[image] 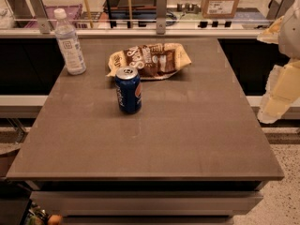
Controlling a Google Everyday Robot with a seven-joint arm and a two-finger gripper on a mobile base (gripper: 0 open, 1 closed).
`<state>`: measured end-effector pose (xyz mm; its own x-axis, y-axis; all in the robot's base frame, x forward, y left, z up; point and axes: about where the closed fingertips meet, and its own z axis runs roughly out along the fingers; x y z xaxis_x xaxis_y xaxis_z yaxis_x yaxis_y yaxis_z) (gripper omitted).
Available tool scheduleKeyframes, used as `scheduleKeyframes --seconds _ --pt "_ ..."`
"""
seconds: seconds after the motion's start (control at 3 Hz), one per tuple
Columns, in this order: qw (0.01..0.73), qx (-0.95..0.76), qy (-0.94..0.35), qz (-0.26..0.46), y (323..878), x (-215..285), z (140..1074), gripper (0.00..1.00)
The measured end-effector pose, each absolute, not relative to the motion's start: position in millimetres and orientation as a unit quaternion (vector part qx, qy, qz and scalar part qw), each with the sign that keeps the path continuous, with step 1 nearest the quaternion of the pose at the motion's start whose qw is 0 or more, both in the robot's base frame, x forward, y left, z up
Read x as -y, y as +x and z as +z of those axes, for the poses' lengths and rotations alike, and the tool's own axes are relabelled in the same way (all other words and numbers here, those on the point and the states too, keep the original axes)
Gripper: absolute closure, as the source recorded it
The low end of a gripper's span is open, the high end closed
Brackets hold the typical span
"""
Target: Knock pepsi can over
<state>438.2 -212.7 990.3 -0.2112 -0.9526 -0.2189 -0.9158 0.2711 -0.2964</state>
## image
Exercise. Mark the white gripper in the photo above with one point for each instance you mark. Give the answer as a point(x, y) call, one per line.
point(291, 37)

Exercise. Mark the blue pepsi can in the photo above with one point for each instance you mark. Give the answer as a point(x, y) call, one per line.
point(128, 89)

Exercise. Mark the cardboard box with label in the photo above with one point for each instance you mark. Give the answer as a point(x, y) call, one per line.
point(219, 8)

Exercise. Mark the brown and cream snack bag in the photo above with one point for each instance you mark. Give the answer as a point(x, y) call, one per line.
point(153, 62)

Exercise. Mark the grey table with drawers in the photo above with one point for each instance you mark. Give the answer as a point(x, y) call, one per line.
point(194, 150)

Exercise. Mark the clear plastic water bottle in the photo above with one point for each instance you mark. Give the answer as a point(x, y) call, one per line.
point(70, 47)

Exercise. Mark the purple plastic crate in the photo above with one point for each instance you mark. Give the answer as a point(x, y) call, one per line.
point(55, 13)

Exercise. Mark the grey metal railing post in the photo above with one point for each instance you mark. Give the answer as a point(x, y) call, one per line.
point(278, 8)
point(41, 15)
point(161, 17)

